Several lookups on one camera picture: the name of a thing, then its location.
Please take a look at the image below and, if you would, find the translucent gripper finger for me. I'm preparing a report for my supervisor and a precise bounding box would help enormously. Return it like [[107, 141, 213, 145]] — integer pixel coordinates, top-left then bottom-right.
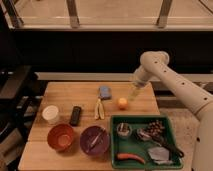
[[128, 86, 140, 101]]

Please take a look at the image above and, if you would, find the orange apple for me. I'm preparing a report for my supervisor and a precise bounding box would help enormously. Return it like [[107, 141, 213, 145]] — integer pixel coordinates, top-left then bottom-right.
[[117, 98, 128, 110]]

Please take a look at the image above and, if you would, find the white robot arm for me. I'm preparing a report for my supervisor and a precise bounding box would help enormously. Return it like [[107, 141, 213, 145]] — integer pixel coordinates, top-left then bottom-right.
[[132, 51, 213, 171]]

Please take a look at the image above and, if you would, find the purple bowl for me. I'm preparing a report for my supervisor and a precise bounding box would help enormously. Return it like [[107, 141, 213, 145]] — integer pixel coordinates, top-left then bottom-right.
[[80, 126, 110, 156]]

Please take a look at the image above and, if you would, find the red bowl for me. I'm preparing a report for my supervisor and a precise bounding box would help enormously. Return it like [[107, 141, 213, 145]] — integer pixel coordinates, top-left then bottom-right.
[[47, 124, 74, 152]]

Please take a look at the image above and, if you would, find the brown nut cluster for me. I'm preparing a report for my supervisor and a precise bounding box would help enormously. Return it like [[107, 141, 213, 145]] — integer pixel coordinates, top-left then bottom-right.
[[146, 120, 165, 135]]

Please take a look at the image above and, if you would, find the small metal cup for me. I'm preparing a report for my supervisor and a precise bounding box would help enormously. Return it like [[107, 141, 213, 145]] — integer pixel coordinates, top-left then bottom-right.
[[116, 122, 132, 139]]

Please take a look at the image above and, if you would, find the green tray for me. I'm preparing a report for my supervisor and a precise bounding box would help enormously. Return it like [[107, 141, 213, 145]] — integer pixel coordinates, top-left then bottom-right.
[[110, 115, 183, 171]]

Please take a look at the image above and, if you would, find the orange carrot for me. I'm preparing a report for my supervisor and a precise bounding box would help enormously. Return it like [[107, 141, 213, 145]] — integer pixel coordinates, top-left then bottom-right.
[[116, 153, 146, 164]]

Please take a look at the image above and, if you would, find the black remote control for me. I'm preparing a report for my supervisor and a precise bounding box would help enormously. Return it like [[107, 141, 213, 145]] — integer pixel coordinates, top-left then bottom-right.
[[70, 106, 82, 126]]

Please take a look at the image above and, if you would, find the grey foil pouch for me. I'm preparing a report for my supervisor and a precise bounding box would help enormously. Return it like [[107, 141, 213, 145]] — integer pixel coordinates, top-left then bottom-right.
[[148, 146, 173, 165]]

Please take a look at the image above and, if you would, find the wooden table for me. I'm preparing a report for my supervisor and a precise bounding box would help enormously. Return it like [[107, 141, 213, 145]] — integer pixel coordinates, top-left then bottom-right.
[[18, 81, 185, 171]]

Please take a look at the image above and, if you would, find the white cup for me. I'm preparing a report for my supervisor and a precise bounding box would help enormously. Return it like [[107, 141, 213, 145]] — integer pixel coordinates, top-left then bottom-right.
[[42, 105, 60, 124]]

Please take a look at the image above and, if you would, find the dark side shelf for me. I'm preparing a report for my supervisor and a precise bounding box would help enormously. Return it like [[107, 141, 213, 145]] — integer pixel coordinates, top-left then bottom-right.
[[0, 66, 38, 143]]

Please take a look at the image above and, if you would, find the yellow handled tool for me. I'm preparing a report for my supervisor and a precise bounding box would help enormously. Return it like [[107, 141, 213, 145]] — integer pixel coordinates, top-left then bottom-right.
[[94, 99, 105, 120]]

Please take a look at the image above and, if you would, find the black handled scoop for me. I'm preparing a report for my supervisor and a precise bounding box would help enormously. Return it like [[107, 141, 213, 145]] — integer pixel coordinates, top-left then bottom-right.
[[136, 128, 184, 158]]

